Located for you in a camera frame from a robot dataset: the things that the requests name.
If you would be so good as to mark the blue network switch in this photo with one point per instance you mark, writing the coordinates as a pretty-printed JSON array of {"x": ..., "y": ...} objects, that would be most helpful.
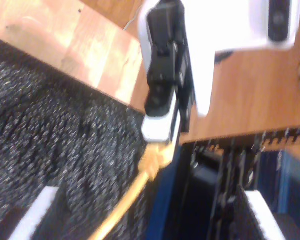
[{"x": 297, "y": 180}]

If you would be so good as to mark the blue base board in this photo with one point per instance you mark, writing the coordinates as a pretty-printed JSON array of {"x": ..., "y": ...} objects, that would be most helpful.
[{"x": 160, "y": 200}]

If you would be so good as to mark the black bubble mat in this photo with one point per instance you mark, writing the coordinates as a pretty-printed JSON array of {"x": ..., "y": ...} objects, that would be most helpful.
[{"x": 40, "y": 125}]

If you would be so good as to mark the black perforated rack post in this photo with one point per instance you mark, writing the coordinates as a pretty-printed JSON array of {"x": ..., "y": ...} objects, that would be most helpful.
[{"x": 290, "y": 136}]

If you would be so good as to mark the white camera bar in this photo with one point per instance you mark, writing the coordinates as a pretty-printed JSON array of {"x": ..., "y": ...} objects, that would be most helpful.
[{"x": 277, "y": 20}]

